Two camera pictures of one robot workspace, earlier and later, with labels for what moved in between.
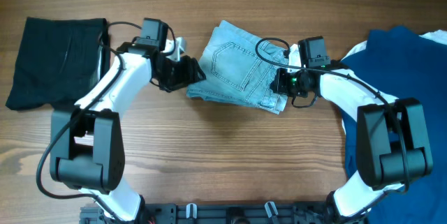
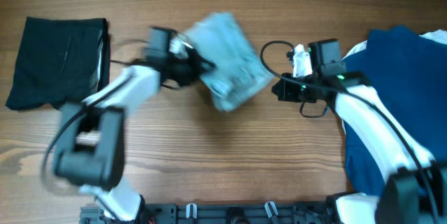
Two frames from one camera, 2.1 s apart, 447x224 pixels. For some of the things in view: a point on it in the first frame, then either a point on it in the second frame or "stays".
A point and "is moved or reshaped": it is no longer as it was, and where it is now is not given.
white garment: x=439 y=36 stays
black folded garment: x=61 y=62 stays
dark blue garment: x=404 y=65 stays
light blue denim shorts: x=239 y=68 is moved or reshaped
